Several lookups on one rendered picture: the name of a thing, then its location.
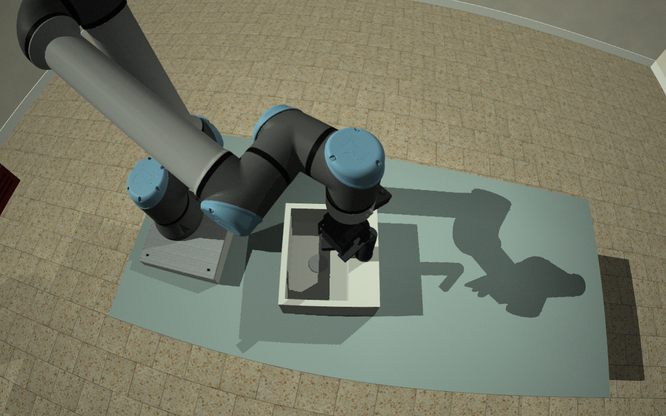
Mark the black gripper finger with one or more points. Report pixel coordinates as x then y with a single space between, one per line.
364 238

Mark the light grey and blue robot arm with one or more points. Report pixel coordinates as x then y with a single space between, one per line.
124 80

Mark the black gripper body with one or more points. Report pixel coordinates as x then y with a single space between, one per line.
339 235

